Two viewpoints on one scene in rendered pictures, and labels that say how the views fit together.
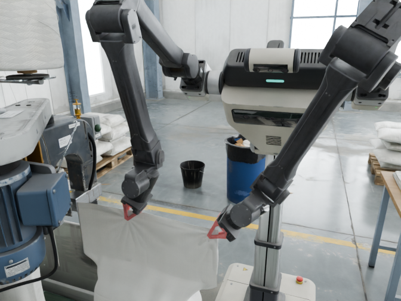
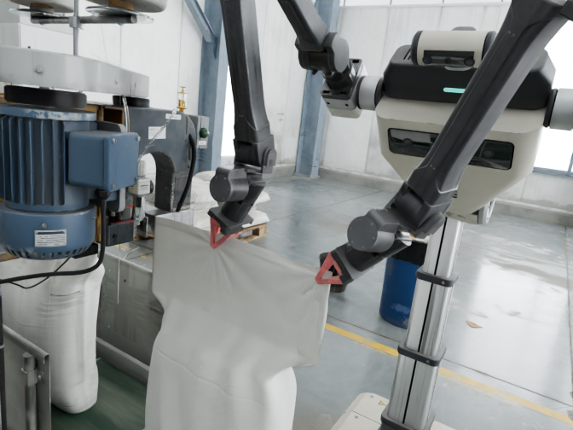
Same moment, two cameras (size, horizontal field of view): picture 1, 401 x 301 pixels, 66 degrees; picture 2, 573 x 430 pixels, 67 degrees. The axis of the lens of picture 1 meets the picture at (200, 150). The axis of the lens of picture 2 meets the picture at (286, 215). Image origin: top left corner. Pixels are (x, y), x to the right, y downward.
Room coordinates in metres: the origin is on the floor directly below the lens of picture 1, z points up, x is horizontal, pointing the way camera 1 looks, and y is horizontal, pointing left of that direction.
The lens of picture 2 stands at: (-0.03, -0.10, 1.37)
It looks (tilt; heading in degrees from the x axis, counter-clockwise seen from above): 13 degrees down; 11
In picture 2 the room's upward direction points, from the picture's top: 7 degrees clockwise
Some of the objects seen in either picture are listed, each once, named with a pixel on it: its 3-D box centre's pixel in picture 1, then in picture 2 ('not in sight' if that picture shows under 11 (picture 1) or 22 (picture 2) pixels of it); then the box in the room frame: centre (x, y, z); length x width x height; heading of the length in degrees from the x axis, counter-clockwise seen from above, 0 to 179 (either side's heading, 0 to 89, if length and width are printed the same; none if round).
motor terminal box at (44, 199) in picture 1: (47, 203); (106, 165); (0.62, 0.34, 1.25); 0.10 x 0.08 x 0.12; 5
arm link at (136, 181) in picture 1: (142, 171); (241, 172); (0.83, 0.17, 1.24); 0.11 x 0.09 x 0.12; 159
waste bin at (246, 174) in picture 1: (246, 169); (413, 276); (3.06, -0.49, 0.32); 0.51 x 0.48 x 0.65; 160
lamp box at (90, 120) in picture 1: (88, 127); (193, 130); (1.15, 0.43, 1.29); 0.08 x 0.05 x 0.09; 70
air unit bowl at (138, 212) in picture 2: not in sight; (138, 207); (0.89, 0.44, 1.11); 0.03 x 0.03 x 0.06
